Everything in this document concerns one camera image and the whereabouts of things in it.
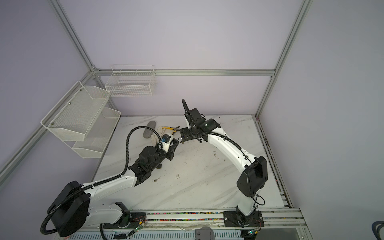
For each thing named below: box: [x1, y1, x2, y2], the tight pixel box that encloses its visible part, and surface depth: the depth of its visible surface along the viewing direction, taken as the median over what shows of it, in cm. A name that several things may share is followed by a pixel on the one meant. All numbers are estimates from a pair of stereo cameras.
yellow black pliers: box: [161, 125, 180, 135], surface depth 113 cm
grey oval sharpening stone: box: [143, 120, 156, 139], surface depth 109 cm
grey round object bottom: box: [195, 226, 215, 240], surface depth 70 cm
